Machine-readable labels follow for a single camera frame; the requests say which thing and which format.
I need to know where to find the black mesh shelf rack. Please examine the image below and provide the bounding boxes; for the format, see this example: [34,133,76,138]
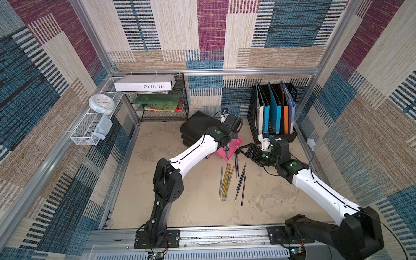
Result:
[125,73,189,123]

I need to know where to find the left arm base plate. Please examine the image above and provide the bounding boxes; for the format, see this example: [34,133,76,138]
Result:
[133,229,180,249]

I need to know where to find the green book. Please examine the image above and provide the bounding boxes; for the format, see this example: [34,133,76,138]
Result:
[132,94,181,105]

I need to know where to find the dark blue binder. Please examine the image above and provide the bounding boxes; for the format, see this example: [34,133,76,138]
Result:
[282,82,296,134]

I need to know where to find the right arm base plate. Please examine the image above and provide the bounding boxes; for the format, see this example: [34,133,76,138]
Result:
[266,226,315,245]

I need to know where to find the black pink drawer unit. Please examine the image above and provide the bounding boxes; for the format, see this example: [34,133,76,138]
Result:
[179,110,244,161]

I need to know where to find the light blue binder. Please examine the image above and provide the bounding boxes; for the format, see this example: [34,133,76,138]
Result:
[268,82,282,134]
[259,85,270,133]

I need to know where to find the orange binder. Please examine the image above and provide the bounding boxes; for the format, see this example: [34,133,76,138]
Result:
[280,81,289,134]

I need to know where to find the white wire basket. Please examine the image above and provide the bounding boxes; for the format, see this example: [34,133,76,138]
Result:
[70,92,122,146]

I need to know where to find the black plastic file organizer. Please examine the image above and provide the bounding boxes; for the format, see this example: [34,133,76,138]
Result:
[248,82,297,145]

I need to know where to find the blue white cable connector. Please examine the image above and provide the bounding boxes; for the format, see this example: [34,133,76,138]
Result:
[307,138,316,151]

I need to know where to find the white round clock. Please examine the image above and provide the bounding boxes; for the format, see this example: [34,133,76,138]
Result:
[88,93,116,115]

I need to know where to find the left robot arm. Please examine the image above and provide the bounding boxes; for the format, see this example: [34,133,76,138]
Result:
[136,114,243,248]

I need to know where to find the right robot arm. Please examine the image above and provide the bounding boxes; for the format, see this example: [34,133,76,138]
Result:
[239,138,384,260]

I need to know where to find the yellow pencil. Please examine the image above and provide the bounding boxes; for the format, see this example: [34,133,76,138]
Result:
[221,163,230,201]
[222,166,235,202]

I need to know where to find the light blue cloth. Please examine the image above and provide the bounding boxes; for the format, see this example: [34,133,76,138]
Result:
[91,116,113,141]

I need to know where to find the black pencil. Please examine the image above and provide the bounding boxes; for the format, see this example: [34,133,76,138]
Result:
[235,153,240,178]
[234,152,239,178]

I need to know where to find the dark blue pencil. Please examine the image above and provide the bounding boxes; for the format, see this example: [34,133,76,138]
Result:
[237,170,246,192]
[235,164,247,201]
[240,173,247,207]

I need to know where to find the pink top drawer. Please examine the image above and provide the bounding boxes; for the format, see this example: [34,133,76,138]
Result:
[216,137,243,161]

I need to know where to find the white folio box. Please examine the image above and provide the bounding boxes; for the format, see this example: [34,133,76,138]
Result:
[114,74,176,92]

